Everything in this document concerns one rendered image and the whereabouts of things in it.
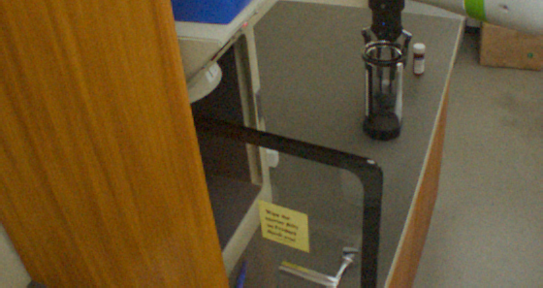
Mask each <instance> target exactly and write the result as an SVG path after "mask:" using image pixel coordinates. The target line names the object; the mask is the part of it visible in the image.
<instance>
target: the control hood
mask: <svg viewBox="0 0 543 288"><path fill-rule="evenodd" d="M267 1H268V0H253V1H252V2H251V3H250V4H249V5H248V6H247V7H246V8H245V9H244V10H243V11H242V12H241V13H240V14H239V15H238V16H237V17H235V18H234V19H233V20H232V21H231V22H230V23H229V24H228V25H223V24H212V23H202V22H194V21H185V22H183V21H175V26H176V33H177V36H176V37H177V42H178V47H179V52H180V57H181V62H182V66H183V71H184V75H185V80H186V85H187V84H188V83H189V81H191V80H192V79H193V78H194V77H195V76H196V75H197V74H198V73H199V72H200V71H201V70H202V69H203V67H204V66H205V65H206V64H207V63H208V61H209V60H210V59H211V58H212V57H213V56H214V55H215V54H216V53H217V52H218V51H219V50H220V49H221V48H222V47H223V46H224V45H225V44H226V42H227V41H228V40H229V39H230V38H231V37H232V36H233V35H234V34H235V33H236V32H237V31H238V30H239V29H240V27H241V26H242V25H243V24H244V23H246V22H248V21H249V20H250V19H251V18H252V17H253V16H254V15H255V13H256V12H257V11H258V10H259V9H260V8H261V7H262V6H263V5H264V4H265V3H266V2H267Z"/></svg>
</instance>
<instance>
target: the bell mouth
mask: <svg viewBox="0 0 543 288"><path fill-rule="evenodd" d="M221 77H222V72H221V69H220V67H219V66H218V64H217V62H215V63H214V64H213V65H212V66H211V67H210V68H209V69H208V70H207V72H206V74H205V75H204V76H203V77H202V78H201V79H200V80H199V81H198V82H197V83H196V84H195V86H193V87H192V88H191V89H190V90H189V91H188V92H187V94H188V99H189V104H190V103H192V102H195V101H197V100H199V99H201V98H203V97H204V96H206V95H209V93H210V92H211V91H213V90H214V89H215V88H216V86H217V85H218V83H219V82H220V80H221Z"/></svg>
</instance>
